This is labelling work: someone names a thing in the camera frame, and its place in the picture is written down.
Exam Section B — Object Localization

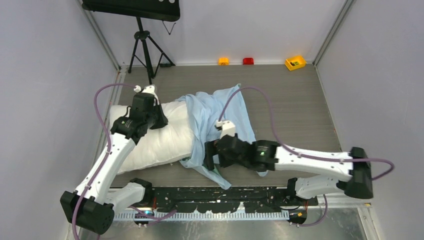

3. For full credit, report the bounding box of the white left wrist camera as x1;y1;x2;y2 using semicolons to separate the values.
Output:
133;84;161;106

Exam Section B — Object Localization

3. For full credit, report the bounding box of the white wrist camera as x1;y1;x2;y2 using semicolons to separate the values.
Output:
133;84;161;106
215;120;236;139

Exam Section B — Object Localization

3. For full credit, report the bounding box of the orange small block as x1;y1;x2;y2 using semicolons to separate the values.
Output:
218;57;230;66

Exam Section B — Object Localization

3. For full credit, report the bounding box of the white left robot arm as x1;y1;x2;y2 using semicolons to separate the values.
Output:
60;91;168;239

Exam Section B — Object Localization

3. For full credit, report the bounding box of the slotted aluminium rail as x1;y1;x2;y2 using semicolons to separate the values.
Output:
113;209;305;222

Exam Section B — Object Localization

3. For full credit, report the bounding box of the black tripod stand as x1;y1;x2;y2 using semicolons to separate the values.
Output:
127;17;176;85

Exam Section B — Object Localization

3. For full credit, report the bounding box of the white pillow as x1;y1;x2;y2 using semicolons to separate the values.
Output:
117;101;195;175

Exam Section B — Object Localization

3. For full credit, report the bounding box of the light blue pillowcase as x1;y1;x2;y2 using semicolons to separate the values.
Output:
177;84;256;190

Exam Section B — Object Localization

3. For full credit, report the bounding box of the black panel on tripod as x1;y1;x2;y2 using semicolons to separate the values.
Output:
82;0;181;22

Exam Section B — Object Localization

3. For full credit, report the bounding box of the red small block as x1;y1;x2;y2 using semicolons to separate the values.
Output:
242;57;255;65

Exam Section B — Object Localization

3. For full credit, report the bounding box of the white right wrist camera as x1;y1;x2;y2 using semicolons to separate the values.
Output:
215;120;236;139

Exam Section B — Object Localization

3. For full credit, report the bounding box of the yellow small bin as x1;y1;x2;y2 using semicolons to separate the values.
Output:
284;55;307;71

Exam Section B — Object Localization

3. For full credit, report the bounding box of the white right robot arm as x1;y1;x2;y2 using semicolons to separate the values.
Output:
203;135;374;205

